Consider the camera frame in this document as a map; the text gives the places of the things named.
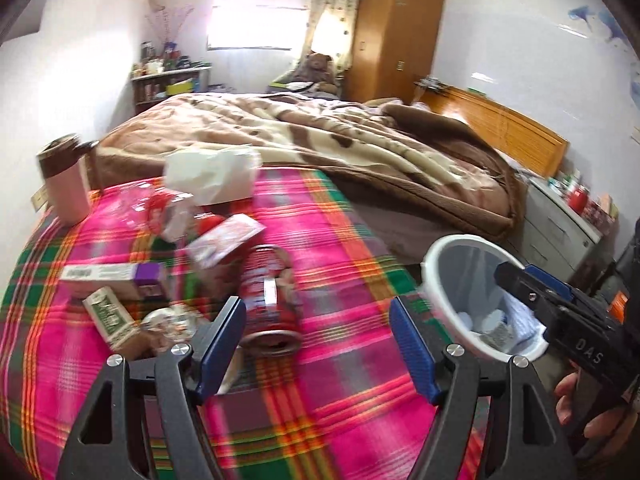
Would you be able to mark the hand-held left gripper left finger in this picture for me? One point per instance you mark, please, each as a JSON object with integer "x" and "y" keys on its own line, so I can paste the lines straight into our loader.
{"x": 220, "y": 345}

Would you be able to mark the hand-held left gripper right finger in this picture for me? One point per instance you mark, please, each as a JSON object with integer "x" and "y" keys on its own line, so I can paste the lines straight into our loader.
{"x": 415, "y": 350}

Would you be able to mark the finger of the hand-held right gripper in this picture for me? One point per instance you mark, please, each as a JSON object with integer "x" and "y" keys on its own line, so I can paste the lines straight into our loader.
{"x": 550, "y": 282}
{"x": 525, "y": 290}

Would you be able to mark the white labelled plastic cup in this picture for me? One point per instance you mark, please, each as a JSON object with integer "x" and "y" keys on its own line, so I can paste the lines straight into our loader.
{"x": 500, "y": 330}

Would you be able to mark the brown patterned wrapper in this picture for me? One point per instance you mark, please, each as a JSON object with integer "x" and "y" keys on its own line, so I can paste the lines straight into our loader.
{"x": 170, "y": 322}

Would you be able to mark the red drink can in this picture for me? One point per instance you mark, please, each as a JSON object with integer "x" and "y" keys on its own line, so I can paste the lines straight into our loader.
{"x": 265, "y": 290}

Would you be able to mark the white plastic waste bin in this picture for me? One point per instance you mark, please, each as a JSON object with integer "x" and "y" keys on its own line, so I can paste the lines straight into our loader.
{"x": 440, "y": 280}

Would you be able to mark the red and white box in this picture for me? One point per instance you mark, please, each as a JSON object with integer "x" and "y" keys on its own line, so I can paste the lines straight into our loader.
{"x": 225, "y": 240}

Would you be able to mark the small green white box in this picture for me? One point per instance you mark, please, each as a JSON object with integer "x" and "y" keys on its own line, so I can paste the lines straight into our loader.
{"x": 107, "y": 315}

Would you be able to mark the long white green toothpaste box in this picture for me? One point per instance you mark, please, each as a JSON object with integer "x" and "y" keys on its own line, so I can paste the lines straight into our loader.
{"x": 100, "y": 274}

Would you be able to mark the clear bottle with red label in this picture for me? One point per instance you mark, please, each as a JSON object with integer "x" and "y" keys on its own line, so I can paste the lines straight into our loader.
{"x": 160, "y": 210}

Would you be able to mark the person's right hand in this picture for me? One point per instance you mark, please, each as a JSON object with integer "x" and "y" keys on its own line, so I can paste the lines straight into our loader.
{"x": 565, "y": 397}

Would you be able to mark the grey drawer nightstand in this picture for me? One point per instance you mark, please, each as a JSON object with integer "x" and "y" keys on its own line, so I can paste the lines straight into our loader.
{"x": 555, "y": 230}

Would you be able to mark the orange and white box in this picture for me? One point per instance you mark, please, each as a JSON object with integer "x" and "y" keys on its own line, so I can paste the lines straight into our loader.
{"x": 620, "y": 304}

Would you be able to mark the black padded chair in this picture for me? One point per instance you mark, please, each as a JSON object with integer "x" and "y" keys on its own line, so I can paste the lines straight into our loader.
{"x": 630, "y": 260}

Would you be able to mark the red jar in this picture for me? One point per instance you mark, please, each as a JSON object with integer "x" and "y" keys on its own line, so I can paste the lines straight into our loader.
{"x": 577, "y": 199}

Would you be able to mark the plaid pink green blanket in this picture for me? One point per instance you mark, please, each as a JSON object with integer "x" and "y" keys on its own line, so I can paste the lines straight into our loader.
{"x": 340, "y": 260}

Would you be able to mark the bed with brown sheet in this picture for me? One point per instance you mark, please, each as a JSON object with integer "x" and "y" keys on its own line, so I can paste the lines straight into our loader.
{"x": 390, "y": 230}

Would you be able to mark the wooden bed headboard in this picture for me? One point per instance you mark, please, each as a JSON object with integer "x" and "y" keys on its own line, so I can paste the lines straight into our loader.
{"x": 500, "y": 125}

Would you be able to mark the white tissue pack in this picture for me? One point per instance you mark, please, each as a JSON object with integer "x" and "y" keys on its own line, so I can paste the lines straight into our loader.
{"x": 210, "y": 175}

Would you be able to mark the brown patterned fleece blanket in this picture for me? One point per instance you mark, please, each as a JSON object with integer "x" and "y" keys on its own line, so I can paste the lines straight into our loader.
{"x": 350, "y": 160}

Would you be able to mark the pink mug with brown lid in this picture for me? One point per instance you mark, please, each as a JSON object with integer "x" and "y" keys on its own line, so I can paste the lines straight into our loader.
{"x": 65, "y": 190}

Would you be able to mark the cluttered wooden shelf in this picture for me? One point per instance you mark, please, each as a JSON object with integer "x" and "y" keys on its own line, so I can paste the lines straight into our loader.
{"x": 160, "y": 90}

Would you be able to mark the wooden wardrobe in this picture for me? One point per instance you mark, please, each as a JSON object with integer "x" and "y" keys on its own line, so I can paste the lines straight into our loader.
{"x": 395, "y": 35}

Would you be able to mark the brown teddy bear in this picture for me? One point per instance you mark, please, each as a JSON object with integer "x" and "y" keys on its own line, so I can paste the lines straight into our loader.
{"x": 317, "y": 72}

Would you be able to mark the barred window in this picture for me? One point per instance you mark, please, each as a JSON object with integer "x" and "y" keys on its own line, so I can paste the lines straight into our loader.
{"x": 255, "y": 30}

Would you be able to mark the dried branches in vase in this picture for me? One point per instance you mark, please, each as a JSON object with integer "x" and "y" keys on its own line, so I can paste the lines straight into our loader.
{"x": 170, "y": 22}

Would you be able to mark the patterned window curtain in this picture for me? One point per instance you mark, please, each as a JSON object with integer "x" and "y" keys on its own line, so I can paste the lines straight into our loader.
{"x": 330, "y": 10}

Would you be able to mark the wall power outlet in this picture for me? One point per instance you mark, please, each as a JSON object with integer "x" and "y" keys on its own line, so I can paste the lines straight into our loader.
{"x": 40, "y": 200}

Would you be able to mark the blue leaf wall decal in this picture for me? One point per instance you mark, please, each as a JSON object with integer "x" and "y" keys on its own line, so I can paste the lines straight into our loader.
{"x": 605, "y": 25}

